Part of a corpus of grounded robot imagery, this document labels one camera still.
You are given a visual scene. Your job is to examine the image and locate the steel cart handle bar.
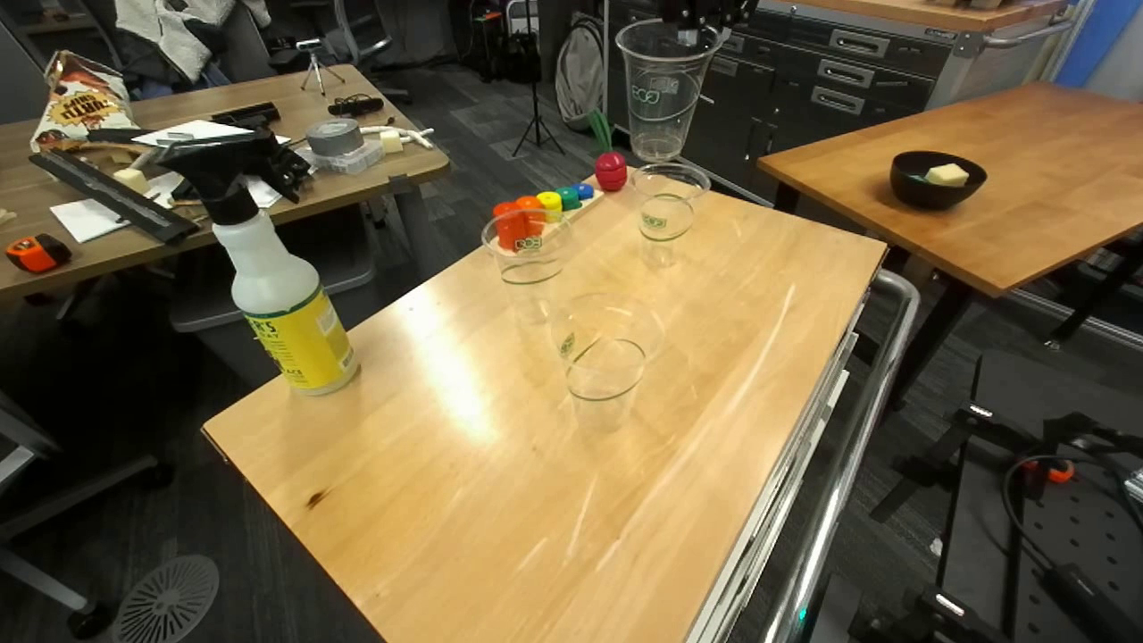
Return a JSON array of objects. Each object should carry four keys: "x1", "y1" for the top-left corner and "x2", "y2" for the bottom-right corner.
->
[{"x1": 761, "y1": 264, "x2": 924, "y2": 643}]

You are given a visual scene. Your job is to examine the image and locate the grey round container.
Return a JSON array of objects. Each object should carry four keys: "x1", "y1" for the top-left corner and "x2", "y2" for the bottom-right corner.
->
[{"x1": 302, "y1": 114, "x2": 370, "y2": 172}]

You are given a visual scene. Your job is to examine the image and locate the red toy radish green leaves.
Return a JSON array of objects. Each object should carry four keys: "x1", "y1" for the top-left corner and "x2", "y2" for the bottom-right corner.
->
[{"x1": 587, "y1": 112, "x2": 632, "y2": 195}]

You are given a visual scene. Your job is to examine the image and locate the pale yellow food piece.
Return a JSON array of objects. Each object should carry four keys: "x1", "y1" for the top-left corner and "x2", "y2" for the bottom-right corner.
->
[{"x1": 921, "y1": 159, "x2": 975, "y2": 193}]

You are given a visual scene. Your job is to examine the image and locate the wooden top tool cart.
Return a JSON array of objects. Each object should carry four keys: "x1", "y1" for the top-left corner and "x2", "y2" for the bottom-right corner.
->
[{"x1": 195, "y1": 176, "x2": 924, "y2": 643}]

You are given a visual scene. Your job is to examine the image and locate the flat black device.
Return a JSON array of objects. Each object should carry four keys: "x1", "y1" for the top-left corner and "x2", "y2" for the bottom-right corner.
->
[{"x1": 209, "y1": 99, "x2": 287, "y2": 133}]

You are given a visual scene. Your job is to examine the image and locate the snack chips bag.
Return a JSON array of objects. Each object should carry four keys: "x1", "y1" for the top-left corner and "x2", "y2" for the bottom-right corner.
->
[{"x1": 27, "y1": 47, "x2": 140, "y2": 152}]

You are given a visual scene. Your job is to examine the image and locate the black stand legs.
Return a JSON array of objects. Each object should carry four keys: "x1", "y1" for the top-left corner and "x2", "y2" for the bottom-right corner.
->
[{"x1": 867, "y1": 355, "x2": 1143, "y2": 643}]

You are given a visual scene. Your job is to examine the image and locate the black tripod stand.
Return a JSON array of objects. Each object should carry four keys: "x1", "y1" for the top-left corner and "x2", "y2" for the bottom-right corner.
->
[{"x1": 511, "y1": 0, "x2": 563, "y2": 157}]

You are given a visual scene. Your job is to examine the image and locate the wooden toy peg base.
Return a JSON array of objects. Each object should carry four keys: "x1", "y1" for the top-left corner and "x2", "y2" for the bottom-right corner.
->
[{"x1": 487, "y1": 189, "x2": 601, "y2": 264}]

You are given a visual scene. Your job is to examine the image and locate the orange tape measure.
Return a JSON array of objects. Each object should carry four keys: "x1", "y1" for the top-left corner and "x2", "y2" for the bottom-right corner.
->
[{"x1": 2, "y1": 233, "x2": 74, "y2": 278}]

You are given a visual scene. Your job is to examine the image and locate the square wooden side table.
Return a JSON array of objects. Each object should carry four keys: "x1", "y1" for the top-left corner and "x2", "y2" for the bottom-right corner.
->
[{"x1": 757, "y1": 80, "x2": 1143, "y2": 301}]

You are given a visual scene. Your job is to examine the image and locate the long black bar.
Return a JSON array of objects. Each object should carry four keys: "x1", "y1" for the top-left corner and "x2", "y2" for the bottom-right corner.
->
[{"x1": 27, "y1": 151, "x2": 199, "y2": 245}]

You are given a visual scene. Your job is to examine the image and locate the long wooden office desk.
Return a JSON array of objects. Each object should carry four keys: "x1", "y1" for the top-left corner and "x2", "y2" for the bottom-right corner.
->
[{"x1": 0, "y1": 64, "x2": 456, "y2": 314}]

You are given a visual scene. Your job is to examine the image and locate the small white paper note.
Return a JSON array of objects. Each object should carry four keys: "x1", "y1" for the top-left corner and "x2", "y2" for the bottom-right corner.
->
[{"x1": 48, "y1": 193, "x2": 133, "y2": 245}]

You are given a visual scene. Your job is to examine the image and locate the orange toy cylinder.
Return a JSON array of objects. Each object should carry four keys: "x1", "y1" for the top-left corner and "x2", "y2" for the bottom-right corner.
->
[{"x1": 514, "y1": 193, "x2": 551, "y2": 237}]

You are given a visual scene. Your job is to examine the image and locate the white floor fan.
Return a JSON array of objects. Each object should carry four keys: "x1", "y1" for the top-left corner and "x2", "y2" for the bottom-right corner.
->
[{"x1": 551, "y1": 13, "x2": 610, "y2": 128}]

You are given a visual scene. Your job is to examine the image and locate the black remote control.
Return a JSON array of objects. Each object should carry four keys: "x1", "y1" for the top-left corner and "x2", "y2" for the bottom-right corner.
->
[{"x1": 326, "y1": 89, "x2": 389, "y2": 120}]

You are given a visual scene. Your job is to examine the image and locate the small silver tripod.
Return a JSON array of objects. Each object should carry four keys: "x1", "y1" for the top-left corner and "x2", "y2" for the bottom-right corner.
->
[{"x1": 289, "y1": 32, "x2": 337, "y2": 99}]

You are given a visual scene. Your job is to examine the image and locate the black drawer cabinet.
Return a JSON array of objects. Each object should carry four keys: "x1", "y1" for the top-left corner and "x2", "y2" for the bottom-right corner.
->
[{"x1": 663, "y1": 0, "x2": 1081, "y2": 201}]

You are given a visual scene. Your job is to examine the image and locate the white spray bottle yellow label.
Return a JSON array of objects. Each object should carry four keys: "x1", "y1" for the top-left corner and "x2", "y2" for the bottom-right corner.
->
[{"x1": 140, "y1": 124, "x2": 364, "y2": 400}]

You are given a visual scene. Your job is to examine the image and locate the white jacket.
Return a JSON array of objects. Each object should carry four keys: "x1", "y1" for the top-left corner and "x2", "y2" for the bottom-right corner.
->
[{"x1": 112, "y1": 0, "x2": 279, "y2": 87}]

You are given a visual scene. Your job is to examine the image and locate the grey round chair base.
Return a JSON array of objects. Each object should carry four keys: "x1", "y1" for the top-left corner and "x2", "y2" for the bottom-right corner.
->
[{"x1": 69, "y1": 551, "x2": 225, "y2": 643}]

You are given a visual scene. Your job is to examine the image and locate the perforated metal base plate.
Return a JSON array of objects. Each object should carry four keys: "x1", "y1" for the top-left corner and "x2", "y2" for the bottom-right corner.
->
[{"x1": 938, "y1": 476, "x2": 1143, "y2": 643}]

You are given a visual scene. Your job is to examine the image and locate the white cable bundle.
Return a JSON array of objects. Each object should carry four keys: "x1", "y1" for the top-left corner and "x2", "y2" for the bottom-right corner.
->
[{"x1": 355, "y1": 120, "x2": 440, "y2": 157}]

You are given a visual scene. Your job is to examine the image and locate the black bowl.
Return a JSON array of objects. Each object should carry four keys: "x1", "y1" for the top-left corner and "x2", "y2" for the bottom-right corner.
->
[{"x1": 885, "y1": 147, "x2": 988, "y2": 214}]

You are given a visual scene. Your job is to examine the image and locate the clear glass bowl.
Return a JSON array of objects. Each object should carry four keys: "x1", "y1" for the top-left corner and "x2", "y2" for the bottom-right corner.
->
[{"x1": 552, "y1": 293, "x2": 660, "y2": 436}]

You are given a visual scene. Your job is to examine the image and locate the white paper sheet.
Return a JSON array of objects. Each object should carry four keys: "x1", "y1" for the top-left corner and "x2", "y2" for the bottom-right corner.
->
[{"x1": 133, "y1": 116, "x2": 262, "y2": 152}]

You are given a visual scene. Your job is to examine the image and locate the orange clamp handle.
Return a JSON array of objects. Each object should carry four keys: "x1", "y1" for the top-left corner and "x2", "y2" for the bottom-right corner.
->
[{"x1": 1025, "y1": 458, "x2": 1081, "y2": 494}]

